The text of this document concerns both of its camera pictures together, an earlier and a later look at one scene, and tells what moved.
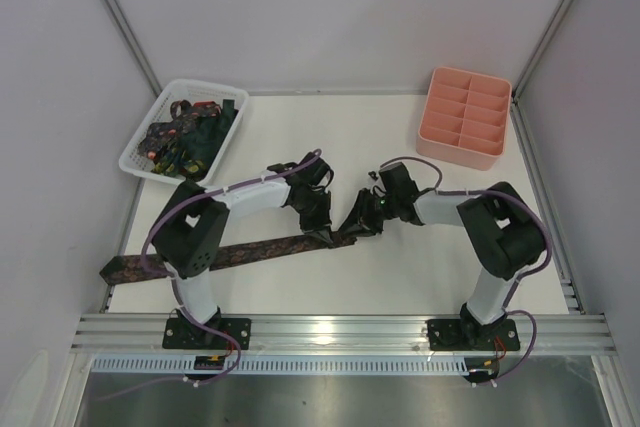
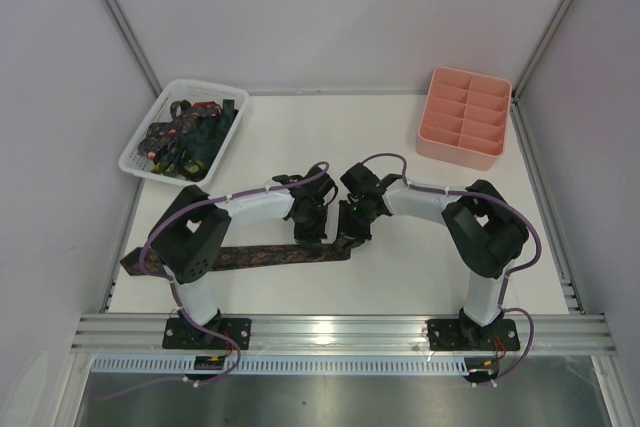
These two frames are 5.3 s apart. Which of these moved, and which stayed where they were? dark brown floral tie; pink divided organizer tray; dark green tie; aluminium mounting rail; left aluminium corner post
Moved: dark brown floral tie
Stayed: left aluminium corner post; dark green tie; pink divided organizer tray; aluminium mounting rail
